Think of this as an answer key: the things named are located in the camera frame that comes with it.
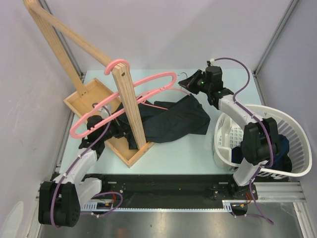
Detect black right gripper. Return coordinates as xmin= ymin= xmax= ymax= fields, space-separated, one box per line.
xmin=179 ymin=69 xmax=211 ymax=95

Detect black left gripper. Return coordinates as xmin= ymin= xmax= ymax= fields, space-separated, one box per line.
xmin=99 ymin=116 xmax=135 ymax=141

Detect wooden rack base tray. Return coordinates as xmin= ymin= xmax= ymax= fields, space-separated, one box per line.
xmin=63 ymin=78 xmax=161 ymax=169

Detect dark green shorts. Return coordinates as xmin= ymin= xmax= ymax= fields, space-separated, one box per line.
xmin=111 ymin=95 xmax=211 ymax=151

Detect pink plastic hanger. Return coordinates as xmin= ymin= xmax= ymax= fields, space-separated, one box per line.
xmin=68 ymin=58 xmax=178 ymax=139

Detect navy blue shorts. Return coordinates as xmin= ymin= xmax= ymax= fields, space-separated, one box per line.
xmin=231 ymin=134 xmax=292 ymax=172

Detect wooden rack post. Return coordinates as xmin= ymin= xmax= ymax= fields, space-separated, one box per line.
xmin=26 ymin=0 xmax=146 ymax=149

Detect pink hanger with green shorts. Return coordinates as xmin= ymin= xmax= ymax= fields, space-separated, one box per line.
xmin=137 ymin=71 xmax=191 ymax=110

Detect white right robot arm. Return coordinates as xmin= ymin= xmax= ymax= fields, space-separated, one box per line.
xmin=178 ymin=66 xmax=280 ymax=199

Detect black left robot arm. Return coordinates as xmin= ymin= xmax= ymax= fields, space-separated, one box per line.
xmin=38 ymin=120 xmax=123 ymax=228

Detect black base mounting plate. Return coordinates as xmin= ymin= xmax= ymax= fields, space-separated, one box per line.
xmin=85 ymin=174 xmax=258 ymax=210

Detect white laundry basket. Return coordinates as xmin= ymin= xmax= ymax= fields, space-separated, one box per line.
xmin=213 ymin=104 xmax=312 ymax=179

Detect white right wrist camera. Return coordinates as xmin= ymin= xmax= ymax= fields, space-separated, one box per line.
xmin=207 ymin=59 xmax=215 ymax=66

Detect aluminium rail with cable duct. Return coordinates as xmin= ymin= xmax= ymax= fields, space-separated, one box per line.
xmin=36 ymin=182 xmax=305 ymax=213

